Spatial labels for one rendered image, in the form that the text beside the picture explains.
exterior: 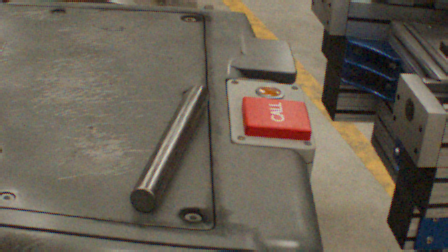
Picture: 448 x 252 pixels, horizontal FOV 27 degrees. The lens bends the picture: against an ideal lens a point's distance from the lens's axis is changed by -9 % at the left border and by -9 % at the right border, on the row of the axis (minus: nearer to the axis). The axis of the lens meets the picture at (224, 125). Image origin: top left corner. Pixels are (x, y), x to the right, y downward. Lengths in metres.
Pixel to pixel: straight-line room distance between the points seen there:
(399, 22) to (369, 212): 1.54
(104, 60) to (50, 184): 0.26
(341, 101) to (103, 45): 0.89
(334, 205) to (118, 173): 2.51
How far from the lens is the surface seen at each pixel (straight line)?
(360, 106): 1.89
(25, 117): 0.89
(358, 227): 3.20
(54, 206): 0.76
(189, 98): 0.90
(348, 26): 1.81
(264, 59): 1.06
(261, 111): 0.91
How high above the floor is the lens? 1.66
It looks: 27 degrees down
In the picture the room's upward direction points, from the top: 7 degrees clockwise
